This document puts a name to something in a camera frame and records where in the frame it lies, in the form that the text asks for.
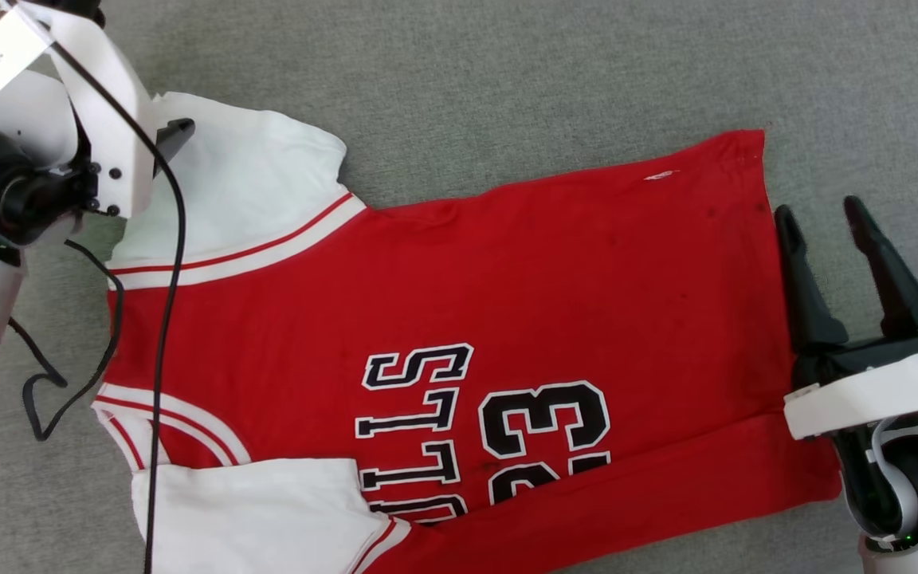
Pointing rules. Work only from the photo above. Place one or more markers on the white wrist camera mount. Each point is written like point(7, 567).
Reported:
point(108, 104)
point(881, 395)

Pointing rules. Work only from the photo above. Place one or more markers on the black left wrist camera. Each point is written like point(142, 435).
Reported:
point(72, 9)

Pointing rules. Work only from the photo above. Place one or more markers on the white paper tag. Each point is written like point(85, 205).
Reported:
point(1, 52)

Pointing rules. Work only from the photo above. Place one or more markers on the red white basketball jersey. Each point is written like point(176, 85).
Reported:
point(507, 279)

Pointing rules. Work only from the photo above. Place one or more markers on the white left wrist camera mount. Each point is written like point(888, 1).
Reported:
point(108, 104)

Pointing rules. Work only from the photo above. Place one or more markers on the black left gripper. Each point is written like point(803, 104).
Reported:
point(21, 199)

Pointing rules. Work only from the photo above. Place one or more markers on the grey fabric sofa cushion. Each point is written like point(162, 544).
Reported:
point(507, 80)

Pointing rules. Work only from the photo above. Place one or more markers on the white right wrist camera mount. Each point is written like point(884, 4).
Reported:
point(881, 395)

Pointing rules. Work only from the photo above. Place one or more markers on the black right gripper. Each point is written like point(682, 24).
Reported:
point(841, 359)

